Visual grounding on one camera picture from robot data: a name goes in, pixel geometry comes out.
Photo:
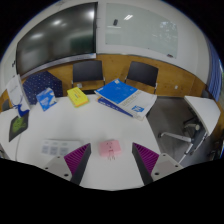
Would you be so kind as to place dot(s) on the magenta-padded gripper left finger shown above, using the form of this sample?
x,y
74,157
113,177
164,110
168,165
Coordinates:
x,y
76,160

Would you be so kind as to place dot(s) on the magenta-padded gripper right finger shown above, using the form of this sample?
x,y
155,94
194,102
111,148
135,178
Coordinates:
x,y
146,160

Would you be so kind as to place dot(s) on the pink charger block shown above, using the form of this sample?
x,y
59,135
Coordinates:
x,y
110,147

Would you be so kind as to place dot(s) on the white power strip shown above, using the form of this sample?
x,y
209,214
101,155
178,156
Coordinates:
x,y
58,147

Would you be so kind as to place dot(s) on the yellow box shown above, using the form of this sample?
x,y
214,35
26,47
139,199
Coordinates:
x,y
77,96

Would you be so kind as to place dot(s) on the black mouse pad green print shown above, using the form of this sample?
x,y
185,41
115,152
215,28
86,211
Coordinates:
x,y
18,126

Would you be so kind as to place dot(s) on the blue tissue box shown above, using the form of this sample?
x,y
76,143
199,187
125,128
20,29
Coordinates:
x,y
46,98

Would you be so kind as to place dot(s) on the white side table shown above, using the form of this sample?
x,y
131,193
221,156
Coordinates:
x,y
201,115

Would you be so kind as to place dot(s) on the blue-cover book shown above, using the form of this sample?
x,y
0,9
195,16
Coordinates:
x,y
116,91

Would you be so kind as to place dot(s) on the dark blue dotted box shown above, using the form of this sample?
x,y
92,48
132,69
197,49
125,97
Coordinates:
x,y
43,85

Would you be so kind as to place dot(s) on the black chair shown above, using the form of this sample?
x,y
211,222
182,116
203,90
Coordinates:
x,y
88,73
5,105
142,75

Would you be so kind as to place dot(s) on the blue curtain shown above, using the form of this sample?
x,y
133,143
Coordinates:
x,y
215,75

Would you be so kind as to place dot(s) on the glass whiteboard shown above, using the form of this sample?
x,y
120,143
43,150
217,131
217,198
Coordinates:
x,y
141,28

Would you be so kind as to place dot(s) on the small white wall board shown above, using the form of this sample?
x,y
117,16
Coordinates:
x,y
8,61

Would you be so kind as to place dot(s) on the large black wall display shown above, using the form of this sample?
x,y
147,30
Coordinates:
x,y
56,36

